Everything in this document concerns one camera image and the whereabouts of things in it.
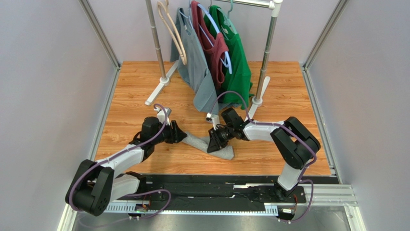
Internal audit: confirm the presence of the maroon hanging shirt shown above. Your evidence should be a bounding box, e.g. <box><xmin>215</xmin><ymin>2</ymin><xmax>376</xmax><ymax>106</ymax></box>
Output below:
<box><xmin>190</xmin><ymin>0</ymin><xmax>229</xmax><ymax>89</ymax></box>

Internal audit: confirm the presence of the light blue hanger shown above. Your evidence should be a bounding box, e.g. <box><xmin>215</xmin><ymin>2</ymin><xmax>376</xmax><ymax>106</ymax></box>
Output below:
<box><xmin>187</xmin><ymin>0</ymin><xmax>233</xmax><ymax>77</ymax></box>

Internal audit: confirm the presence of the blue-grey hanging shirt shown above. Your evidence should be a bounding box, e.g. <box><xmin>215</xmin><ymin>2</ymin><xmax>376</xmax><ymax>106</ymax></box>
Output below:
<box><xmin>170</xmin><ymin>8</ymin><xmax>218</xmax><ymax>114</ymax></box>

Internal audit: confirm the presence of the teal green hanger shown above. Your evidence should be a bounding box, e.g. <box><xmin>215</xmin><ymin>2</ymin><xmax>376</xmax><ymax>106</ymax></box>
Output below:
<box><xmin>217</xmin><ymin>0</ymin><xmax>238</xmax><ymax>38</ymax></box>

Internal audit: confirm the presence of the green hanging shirt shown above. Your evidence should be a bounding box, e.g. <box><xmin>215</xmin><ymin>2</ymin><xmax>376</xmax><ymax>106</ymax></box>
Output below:
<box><xmin>209</xmin><ymin>5</ymin><xmax>253</xmax><ymax>110</ymax></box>

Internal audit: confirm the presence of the light grey cloth napkin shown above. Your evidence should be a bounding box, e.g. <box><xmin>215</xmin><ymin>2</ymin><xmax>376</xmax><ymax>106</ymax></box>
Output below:
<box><xmin>182</xmin><ymin>132</ymin><xmax>234</xmax><ymax>160</ymax></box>

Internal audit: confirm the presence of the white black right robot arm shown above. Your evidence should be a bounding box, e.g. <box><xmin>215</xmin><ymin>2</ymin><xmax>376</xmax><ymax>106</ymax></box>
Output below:
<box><xmin>206</xmin><ymin>108</ymin><xmax>321</xmax><ymax>192</ymax></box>

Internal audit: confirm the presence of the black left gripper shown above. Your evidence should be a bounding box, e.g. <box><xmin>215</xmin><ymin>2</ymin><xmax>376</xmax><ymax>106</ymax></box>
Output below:
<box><xmin>152</xmin><ymin>120</ymin><xmax>187</xmax><ymax>145</ymax></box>

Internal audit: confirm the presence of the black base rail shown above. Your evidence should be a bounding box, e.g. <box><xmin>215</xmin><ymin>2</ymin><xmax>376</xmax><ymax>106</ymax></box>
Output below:
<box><xmin>85</xmin><ymin>174</ymin><xmax>340</xmax><ymax>213</ymax></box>

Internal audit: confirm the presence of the wooden hanger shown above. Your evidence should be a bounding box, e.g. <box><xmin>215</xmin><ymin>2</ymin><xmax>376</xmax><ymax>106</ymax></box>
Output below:
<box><xmin>156</xmin><ymin>0</ymin><xmax>187</xmax><ymax>65</ymax></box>

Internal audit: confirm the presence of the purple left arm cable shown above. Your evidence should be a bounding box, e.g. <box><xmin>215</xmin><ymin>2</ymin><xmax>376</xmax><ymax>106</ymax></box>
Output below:
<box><xmin>68</xmin><ymin>103</ymin><xmax>171</xmax><ymax>220</ymax></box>

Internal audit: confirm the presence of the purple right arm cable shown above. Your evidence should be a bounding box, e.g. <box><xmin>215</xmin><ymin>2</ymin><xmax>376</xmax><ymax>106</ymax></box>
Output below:
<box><xmin>208</xmin><ymin>90</ymin><xmax>319</xmax><ymax>224</ymax></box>

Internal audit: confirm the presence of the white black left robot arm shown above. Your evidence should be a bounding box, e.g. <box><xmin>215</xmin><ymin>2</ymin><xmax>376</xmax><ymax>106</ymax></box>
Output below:
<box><xmin>65</xmin><ymin>116</ymin><xmax>188</xmax><ymax>216</ymax></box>

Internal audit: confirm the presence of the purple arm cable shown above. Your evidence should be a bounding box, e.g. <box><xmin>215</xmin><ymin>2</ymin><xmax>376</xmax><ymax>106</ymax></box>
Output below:
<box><xmin>208</xmin><ymin>90</ymin><xmax>319</xmax><ymax>224</ymax></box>
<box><xmin>68</xmin><ymin>103</ymin><xmax>171</xmax><ymax>220</ymax></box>

